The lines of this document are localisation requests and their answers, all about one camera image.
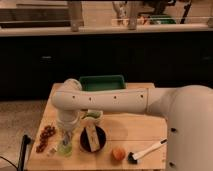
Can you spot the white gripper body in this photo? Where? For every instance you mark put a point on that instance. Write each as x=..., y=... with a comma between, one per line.
x=67, y=124

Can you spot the clear plastic cup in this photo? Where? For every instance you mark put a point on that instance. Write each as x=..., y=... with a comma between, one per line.
x=92, y=117

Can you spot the green towel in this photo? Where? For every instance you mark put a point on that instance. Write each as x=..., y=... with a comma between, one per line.
x=64, y=149

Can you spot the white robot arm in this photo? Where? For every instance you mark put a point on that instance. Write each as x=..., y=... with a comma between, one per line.
x=188, y=111

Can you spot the orange fruit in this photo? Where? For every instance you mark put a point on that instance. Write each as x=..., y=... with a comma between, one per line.
x=118, y=153

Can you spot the green plastic tray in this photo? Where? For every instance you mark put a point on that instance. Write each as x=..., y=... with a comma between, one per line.
x=102, y=82

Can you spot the tan wooden block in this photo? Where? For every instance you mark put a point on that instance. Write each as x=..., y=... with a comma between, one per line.
x=93, y=138

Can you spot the dark round bowl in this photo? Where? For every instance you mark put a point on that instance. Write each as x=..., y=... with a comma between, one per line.
x=84, y=142

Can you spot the red grape bunch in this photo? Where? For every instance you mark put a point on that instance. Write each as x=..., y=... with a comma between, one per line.
x=46, y=133

